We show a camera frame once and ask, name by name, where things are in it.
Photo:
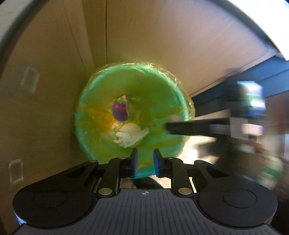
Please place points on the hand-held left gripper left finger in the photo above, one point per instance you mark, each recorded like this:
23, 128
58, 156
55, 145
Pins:
134, 161

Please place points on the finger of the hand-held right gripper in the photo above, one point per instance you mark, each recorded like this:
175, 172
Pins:
194, 127

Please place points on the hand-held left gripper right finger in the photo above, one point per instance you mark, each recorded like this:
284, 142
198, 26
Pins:
156, 163

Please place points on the white glove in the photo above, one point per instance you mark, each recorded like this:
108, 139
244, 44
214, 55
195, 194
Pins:
132, 139

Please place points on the round yellow sponge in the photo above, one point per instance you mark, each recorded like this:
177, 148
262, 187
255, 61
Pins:
130, 129

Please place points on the green bin with bag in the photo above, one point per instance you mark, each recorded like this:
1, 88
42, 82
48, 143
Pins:
158, 90

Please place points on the purple and pink sponge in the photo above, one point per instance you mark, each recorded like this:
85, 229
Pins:
120, 109

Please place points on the wooden cabinet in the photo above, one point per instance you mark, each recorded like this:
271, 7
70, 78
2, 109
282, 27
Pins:
56, 95

